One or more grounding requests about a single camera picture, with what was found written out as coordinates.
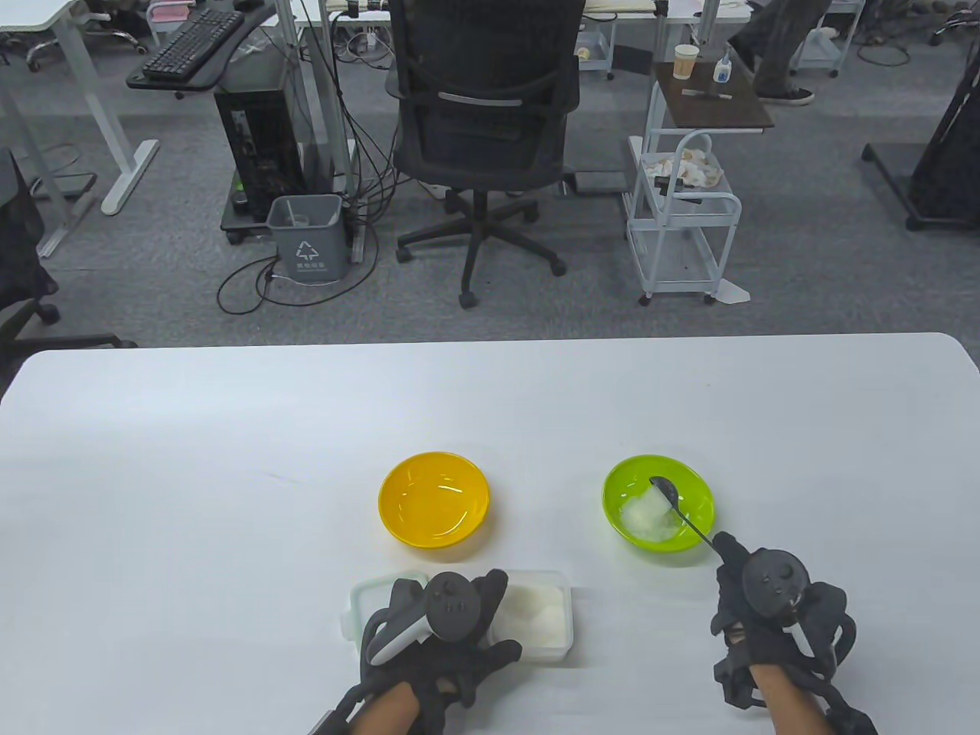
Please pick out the person's right hand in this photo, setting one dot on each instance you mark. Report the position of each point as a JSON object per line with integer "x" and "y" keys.
{"x": 766, "y": 643}

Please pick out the black armchair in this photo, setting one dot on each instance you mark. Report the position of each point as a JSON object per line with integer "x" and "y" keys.
{"x": 19, "y": 230}

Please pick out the clear plastic sugar container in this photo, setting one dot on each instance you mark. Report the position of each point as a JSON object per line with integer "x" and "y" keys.
{"x": 555, "y": 653}

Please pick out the black pen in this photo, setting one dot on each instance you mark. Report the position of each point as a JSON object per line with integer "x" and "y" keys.
{"x": 704, "y": 93}

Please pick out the paper cup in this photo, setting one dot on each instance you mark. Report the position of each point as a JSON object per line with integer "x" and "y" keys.
{"x": 687, "y": 63}

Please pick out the dark brown side table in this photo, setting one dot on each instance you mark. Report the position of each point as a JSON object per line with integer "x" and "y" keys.
{"x": 727, "y": 111}

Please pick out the person's left hand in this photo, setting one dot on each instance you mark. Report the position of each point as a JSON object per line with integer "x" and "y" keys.
{"x": 459, "y": 662}

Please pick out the black wrist camera unit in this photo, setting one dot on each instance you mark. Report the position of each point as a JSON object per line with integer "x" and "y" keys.
{"x": 850, "y": 723}
{"x": 325, "y": 723}

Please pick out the black computer stand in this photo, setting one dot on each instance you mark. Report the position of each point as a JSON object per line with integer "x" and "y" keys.
{"x": 233, "y": 222}

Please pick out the black keyboard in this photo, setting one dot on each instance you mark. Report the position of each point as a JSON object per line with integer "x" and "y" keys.
{"x": 191, "y": 46}

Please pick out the translucent container lid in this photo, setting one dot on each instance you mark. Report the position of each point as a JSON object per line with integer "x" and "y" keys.
{"x": 364, "y": 597}

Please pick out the white mesh utility cart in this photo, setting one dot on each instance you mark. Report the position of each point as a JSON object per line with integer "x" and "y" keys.
{"x": 727, "y": 245}

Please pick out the pink box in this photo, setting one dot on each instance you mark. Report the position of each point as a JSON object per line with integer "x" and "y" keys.
{"x": 168, "y": 11}

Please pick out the white sugar heap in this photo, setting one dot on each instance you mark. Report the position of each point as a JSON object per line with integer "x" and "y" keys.
{"x": 643, "y": 517}

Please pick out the small white bottle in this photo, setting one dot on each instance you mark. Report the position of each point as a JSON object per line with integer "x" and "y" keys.
{"x": 723, "y": 72}

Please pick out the black keyboard tray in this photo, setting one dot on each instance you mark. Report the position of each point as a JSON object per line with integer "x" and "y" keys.
{"x": 164, "y": 84}

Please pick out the person's left forearm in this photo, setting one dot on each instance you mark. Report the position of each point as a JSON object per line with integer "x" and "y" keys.
{"x": 383, "y": 712}

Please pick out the black and white controller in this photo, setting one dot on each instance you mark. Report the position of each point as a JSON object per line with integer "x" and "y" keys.
{"x": 773, "y": 582}
{"x": 452, "y": 606}

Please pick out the person's right forearm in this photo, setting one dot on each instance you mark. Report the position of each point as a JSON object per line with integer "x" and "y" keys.
{"x": 788, "y": 704}

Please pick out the white standing desk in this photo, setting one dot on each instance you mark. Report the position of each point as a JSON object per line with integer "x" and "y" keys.
{"x": 130, "y": 178}

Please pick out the green plastic bowl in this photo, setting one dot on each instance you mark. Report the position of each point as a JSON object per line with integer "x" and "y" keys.
{"x": 624, "y": 478}

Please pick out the grey recycling bin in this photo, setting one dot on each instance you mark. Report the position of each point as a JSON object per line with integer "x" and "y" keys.
{"x": 306, "y": 245}

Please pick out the black mesh office chair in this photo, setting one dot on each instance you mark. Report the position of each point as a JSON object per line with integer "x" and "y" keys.
{"x": 482, "y": 115}

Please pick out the black computer tower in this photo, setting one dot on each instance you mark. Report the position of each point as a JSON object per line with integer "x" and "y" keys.
{"x": 256, "y": 153}

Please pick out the yellow plastic bowl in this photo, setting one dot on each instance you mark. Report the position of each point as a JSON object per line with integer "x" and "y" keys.
{"x": 432, "y": 498}

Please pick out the small white cart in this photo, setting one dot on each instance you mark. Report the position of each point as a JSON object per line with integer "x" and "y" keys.
{"x": 597, "y": 57}

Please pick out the white flat plate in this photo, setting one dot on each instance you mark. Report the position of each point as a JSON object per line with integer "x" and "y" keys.
{"x": 733, "y": 293}

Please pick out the black floor stand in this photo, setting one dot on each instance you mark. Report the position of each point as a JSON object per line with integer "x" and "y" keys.
{"x": 942, "y": 176}

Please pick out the crumpled white cloth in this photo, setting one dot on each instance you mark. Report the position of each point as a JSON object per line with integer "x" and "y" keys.
{"x": 689, "y": 164}

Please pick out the long white desk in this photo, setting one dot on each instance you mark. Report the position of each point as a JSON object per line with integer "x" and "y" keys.
{"x": 720, "y": 9}

